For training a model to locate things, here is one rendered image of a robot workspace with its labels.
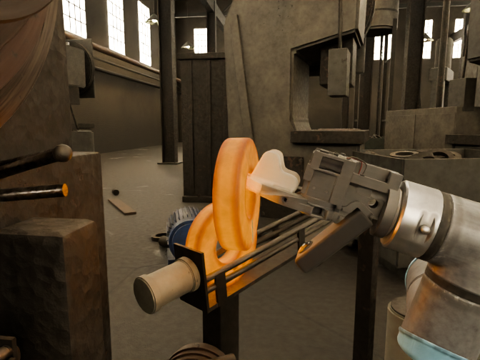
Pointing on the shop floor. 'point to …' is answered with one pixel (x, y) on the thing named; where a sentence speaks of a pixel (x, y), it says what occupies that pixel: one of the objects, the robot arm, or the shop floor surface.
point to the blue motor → (178, 228)
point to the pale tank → (387, 22)
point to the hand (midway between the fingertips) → (240, 180)
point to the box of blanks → (455, 157)
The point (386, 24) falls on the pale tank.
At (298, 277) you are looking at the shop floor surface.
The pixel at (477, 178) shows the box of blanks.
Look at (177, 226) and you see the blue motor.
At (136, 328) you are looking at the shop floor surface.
